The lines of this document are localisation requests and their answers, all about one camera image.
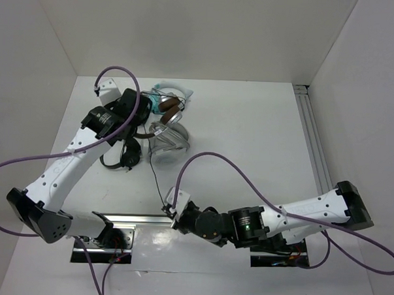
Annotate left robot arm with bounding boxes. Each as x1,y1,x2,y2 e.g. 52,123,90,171
7,88,152,247

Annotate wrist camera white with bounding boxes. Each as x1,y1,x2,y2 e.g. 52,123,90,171
163,187,190,230
93,78,122,107

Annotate aluminium rail right side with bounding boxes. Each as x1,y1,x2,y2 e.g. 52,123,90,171
293,84,333,194

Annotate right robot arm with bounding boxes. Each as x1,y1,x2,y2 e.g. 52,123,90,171
166,181,374,251

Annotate aluminium rail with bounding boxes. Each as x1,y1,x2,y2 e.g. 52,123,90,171
101,213,172,226
293,84,333,194

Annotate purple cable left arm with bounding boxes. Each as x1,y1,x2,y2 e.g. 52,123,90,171
0,61,144,295

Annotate aluminium rail front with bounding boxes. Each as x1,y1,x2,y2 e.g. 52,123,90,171
101,213,172,226

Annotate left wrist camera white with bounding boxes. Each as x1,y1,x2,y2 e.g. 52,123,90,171
93,78,122,107

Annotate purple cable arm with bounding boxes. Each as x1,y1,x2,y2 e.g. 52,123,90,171
0,61,144,295
172,150,394,273

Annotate black headphones lower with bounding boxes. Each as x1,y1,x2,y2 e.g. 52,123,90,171
99,138,142,171

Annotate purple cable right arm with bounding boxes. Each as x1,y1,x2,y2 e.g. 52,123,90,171
172,150,394,273

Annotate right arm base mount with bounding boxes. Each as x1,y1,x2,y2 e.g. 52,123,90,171
250,239,310,268

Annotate teal cat-ear headphones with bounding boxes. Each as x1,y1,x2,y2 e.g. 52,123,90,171
144,81,193,115

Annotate brown silver headphones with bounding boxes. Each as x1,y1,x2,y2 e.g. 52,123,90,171
131,93,183,140

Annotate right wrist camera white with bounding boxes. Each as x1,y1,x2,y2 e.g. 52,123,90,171
163,187,190,230

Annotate black headphone cable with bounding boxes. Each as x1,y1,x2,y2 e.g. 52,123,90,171
144,119,174,215

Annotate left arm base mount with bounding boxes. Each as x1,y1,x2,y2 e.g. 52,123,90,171
70,223,135,265

